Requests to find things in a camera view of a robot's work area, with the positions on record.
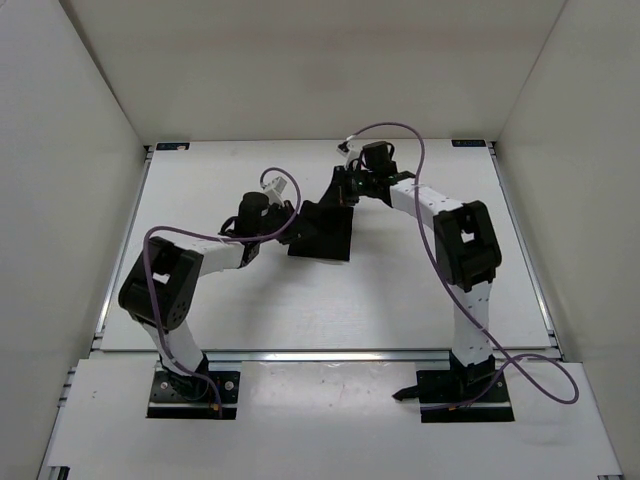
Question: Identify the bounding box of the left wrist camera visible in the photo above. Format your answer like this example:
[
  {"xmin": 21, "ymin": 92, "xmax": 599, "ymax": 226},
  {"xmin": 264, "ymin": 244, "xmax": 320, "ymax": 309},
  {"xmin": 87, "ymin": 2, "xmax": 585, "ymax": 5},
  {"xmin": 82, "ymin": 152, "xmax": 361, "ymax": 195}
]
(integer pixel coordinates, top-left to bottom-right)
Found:
[{"xmin": 234, "ymin": 177, "xmax": 291, "ymax": 237}]

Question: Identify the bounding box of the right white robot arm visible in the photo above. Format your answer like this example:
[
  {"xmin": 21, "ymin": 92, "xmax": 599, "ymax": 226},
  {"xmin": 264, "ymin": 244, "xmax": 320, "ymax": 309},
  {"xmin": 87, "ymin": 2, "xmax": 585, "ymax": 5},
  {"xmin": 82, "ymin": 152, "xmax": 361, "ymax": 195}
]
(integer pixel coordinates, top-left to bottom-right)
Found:
[{"xmin": 324, "ymin": 166, "xmax": 502, "ymax": 401}]

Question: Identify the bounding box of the blue label sticker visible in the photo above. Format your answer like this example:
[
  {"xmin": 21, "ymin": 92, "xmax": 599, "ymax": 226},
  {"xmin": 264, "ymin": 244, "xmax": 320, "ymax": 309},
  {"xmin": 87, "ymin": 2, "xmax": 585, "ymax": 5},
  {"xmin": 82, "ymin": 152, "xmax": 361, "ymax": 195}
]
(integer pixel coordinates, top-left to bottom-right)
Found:
[
  {"xmin": 451, "ymin": 139, "xmax": 486, "ymax": 148},
  {"xmin": 155, "ymin": 142, "xmax": 190, "ymax": 151}
]

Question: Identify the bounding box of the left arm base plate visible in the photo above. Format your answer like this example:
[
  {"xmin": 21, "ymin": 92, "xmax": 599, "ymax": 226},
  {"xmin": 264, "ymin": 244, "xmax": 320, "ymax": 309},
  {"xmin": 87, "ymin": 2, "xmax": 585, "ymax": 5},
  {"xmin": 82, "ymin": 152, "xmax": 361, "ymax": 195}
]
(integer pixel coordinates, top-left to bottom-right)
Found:
[{"xmin": 146, "ymin": 368, "xmax": 241, "ymax": 420}]

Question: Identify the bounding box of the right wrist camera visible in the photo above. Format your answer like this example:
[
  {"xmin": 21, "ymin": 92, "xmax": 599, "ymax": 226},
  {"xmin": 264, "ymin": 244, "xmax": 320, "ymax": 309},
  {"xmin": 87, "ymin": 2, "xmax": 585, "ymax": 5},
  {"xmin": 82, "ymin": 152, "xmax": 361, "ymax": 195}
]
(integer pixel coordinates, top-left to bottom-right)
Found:
[{"xmin": 337, "ymin": 141, "xmax": 398, "ymax": 175}]

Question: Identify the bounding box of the left blue label sticker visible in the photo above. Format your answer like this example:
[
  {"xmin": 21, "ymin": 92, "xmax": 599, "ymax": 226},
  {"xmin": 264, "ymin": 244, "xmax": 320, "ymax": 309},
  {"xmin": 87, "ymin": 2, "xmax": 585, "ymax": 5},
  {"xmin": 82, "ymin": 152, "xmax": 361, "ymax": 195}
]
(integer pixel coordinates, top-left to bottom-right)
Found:
[{"xmin": 155, "ymin": 142, "xmax": 190, "ymax": 151}]

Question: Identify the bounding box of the right blue label sticker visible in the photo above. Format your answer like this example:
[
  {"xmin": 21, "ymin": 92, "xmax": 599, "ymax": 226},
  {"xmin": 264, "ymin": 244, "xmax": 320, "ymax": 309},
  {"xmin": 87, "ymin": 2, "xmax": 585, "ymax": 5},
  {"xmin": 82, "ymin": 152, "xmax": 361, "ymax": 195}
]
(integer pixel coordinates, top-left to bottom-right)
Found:
[{"xmin": 451, "ymin": 139, "xmax": 486, "ymax": 148}]

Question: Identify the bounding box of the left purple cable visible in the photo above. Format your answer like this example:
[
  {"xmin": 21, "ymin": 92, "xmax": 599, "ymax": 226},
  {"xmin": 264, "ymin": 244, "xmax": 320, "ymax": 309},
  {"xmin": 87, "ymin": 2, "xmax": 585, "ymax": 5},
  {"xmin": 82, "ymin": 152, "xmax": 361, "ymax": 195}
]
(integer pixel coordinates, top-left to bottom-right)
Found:
[{"xmin": 142, "ymin": 167, "xmax": 302, "ymax": 420}]

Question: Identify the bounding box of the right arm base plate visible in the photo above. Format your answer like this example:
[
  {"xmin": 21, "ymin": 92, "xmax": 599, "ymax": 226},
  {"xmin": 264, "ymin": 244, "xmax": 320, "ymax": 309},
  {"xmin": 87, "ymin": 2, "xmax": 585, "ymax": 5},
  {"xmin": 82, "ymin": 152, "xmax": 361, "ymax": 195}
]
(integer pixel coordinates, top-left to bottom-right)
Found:
[{"xmin": 416, "ymin": 370, "xmax": 515, "ymax": 424}]

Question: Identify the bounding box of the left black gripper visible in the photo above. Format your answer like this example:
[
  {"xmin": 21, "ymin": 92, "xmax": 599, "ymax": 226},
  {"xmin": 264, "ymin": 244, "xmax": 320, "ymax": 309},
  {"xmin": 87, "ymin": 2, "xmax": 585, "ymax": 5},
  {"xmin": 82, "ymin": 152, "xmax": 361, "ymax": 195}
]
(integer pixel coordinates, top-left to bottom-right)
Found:
[{"xmin": 256, "ymin": 199, "xmax": 316, "ymax": 244}]

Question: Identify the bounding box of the black skirt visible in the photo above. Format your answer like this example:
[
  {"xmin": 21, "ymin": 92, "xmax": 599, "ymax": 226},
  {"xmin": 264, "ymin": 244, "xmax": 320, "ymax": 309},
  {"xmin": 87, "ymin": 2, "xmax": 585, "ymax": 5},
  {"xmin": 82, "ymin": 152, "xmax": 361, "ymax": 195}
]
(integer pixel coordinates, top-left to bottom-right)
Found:
[{"xmin": 288, "ymin": 200, "xmax": 354, "ymax": 261}]

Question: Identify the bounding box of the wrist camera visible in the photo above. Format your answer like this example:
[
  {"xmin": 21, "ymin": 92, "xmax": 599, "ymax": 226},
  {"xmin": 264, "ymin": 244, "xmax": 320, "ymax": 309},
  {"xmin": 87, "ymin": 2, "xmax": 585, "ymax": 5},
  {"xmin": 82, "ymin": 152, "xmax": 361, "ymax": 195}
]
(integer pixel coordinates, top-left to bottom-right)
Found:
[
  {"xmin": 337, "ymin": 141, "xmax": 398, "ymax": 175},
  {"xmin": 234, "ymin": 177, "xmax": 291, "ymax": 237}
]

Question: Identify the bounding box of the purple cable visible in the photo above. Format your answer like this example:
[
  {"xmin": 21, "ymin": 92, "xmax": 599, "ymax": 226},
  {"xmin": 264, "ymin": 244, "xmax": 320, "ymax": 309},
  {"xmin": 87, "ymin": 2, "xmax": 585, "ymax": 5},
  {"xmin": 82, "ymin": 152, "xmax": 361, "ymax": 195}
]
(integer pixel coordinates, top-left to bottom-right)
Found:
[
  {"xmin": 347, "ymin": 122, "xmax": 580, "ymax": 412},
  {"xmin": 142, "ymin": 167, "xmax": 302, "ymax": 420}
]

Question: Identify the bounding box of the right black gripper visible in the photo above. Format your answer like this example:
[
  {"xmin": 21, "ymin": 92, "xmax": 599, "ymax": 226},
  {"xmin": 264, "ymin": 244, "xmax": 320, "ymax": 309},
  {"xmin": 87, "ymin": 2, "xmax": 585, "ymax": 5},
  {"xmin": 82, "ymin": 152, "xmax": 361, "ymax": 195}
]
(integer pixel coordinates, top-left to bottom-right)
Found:
[{"xmin": 318, "ymin": 166, "xmax": 377, "ymax": 210}]

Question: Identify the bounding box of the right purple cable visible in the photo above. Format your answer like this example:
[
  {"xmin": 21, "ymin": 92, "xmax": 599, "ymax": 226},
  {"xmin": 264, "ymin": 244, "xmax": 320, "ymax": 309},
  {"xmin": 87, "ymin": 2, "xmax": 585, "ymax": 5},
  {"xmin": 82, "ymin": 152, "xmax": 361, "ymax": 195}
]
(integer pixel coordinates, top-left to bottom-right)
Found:
[{"xmin": 347, "ymin": 122, "xmax": 580, "ymax": 412}]

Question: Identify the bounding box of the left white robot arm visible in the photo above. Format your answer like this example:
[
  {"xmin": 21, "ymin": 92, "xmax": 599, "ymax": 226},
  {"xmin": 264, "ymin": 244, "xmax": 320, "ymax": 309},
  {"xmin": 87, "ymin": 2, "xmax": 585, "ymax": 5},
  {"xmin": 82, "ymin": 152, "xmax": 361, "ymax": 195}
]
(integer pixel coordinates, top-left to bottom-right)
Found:
[{"xmin": 118, "ymin": 201, "xmax": 316, "ymax": 398}]

